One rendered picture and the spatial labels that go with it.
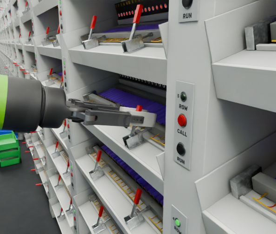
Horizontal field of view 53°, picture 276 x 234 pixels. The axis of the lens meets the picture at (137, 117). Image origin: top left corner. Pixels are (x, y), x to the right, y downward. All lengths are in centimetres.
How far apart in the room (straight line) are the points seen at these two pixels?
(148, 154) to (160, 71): 18
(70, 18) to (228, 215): 79
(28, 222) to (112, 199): 128
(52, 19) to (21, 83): 122
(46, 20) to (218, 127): 142
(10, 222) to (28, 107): 163
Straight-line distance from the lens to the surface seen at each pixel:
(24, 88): 48
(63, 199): 160
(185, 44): 38
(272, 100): 30
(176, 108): 40
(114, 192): 82
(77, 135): 104
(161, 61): 44
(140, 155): 56
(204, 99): 36
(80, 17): 100
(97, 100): 91
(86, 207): 114
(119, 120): 52
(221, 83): 34
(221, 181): 41
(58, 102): 50
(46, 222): 198
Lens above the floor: 112
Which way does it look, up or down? 15 degrees down
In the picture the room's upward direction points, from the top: straight up
